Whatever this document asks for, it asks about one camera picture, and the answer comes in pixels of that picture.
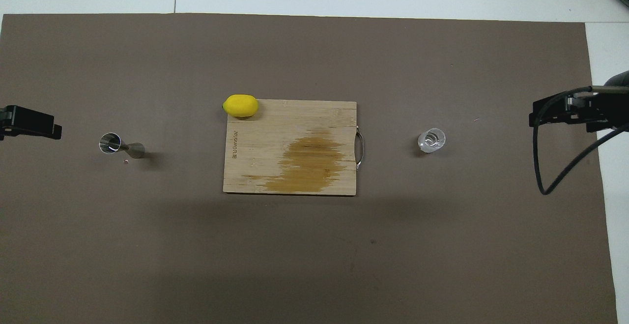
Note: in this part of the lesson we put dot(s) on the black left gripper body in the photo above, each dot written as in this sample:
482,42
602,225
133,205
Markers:
12,122

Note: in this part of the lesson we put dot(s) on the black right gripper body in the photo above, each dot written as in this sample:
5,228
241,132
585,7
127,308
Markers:
607,112

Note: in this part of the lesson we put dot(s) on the steel double jigger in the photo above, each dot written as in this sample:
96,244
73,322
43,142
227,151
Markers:
118,144

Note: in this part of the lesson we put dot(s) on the small clear glass cup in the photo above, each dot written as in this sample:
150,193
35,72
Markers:
431,140

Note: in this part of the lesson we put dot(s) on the large brown table mat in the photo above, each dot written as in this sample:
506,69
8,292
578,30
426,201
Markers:
147,240

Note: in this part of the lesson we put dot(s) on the yellow lemon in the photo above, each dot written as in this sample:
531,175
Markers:
241,105

